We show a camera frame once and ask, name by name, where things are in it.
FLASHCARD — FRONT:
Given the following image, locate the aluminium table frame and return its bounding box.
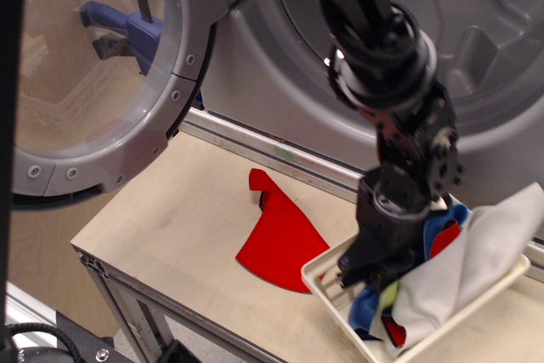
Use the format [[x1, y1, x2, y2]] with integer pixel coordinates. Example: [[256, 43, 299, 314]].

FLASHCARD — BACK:
[[72, 110, 363, 362]]

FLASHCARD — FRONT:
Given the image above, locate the grey round washer door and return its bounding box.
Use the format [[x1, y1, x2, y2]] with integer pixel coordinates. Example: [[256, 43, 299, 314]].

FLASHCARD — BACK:
[[12, 0, 236, 211]]

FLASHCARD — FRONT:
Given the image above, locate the cream plastic laundry basket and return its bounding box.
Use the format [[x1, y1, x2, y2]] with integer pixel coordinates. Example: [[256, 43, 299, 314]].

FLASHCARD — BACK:
[[302, 237, 530, 362]]

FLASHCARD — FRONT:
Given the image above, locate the light grey cloth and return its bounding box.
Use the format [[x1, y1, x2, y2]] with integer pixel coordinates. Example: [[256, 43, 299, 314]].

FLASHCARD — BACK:
[[370, 183, 543, 358]]

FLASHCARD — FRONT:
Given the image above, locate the red cloth on table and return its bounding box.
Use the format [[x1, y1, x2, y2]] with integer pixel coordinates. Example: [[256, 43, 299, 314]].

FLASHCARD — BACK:
[[235, 168, 330, 294]]

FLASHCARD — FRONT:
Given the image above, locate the red cloth in basket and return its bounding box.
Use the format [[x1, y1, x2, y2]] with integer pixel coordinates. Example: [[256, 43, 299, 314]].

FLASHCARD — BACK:
[[381, 218, 462, 348]]

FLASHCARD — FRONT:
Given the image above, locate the blue cloth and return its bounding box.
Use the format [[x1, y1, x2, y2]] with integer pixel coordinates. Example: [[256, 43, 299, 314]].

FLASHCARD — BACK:
[[348, 204, 468, 333]]

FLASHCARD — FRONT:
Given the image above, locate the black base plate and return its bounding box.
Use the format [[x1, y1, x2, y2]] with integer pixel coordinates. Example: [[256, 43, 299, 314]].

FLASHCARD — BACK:
[[56, 312, 132, 363]]

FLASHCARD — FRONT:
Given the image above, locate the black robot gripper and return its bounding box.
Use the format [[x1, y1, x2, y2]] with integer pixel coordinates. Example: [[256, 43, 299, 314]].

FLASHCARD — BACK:
[[337, 192, 429, 291]]

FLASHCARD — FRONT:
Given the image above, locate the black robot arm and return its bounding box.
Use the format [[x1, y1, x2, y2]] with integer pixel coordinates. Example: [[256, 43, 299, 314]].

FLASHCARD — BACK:
[[317, 0, 463, 291]]

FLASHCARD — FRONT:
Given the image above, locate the black cable bottom left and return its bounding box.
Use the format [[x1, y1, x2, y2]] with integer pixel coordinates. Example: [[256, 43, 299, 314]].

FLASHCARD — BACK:
[[6, 322, 82, 363]]

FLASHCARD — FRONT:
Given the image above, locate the blue clamp handle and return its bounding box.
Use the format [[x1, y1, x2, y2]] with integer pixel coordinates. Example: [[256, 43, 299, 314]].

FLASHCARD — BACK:
[[80, 1, 163, 76]]

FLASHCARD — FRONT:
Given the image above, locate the light green cloth garment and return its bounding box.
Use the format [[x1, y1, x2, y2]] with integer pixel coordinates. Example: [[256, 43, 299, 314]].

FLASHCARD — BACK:
[[371, 280, 400, 331]]

